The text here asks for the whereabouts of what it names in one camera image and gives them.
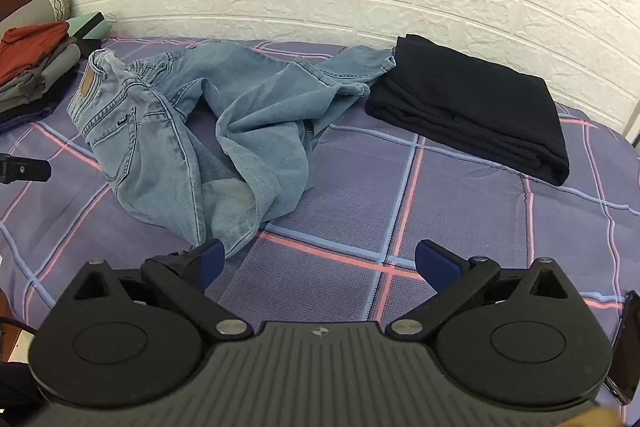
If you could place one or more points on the grey patterned pillow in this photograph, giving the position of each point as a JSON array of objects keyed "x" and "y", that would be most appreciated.
[{"x": 45, "y": 7}]

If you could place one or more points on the purple plaid bedsheet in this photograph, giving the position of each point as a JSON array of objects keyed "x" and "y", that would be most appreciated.
[{"x": 450, "y": 217}]

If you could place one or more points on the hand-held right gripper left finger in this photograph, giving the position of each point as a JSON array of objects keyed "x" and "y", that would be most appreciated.
[{"x": 212, "y": 263}]

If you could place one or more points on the light blue denim pants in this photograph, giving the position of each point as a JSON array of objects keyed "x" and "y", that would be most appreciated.
[{"x": 210, "y": 142}]

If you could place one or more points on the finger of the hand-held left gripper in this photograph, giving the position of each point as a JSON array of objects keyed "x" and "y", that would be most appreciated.
[{"x": 22, "y": 169}]

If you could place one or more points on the orange-red folded garment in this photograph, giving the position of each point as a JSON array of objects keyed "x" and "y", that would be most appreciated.
[{"x": 30, "y": 47}]

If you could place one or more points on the dark navy folded garment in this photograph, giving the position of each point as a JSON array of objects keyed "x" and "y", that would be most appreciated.
[{"x": 30, "y": 104}]

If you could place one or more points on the black folded garment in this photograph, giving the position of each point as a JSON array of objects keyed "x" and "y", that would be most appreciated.
[{"x": 475, "y": 107}]

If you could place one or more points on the green and black pillow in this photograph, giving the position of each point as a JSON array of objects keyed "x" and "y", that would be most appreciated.
[{"x": 87, "y": 27}]

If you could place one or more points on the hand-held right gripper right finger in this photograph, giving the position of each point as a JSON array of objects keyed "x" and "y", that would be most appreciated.
[{"x": 436, "y": 268}]

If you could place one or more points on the grey folded garment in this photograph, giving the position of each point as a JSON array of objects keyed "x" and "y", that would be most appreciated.
[{"x": 45, "y": 74}]

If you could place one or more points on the black smartphone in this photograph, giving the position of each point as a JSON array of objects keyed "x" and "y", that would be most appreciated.
[{"x": 627, "y": 352}]

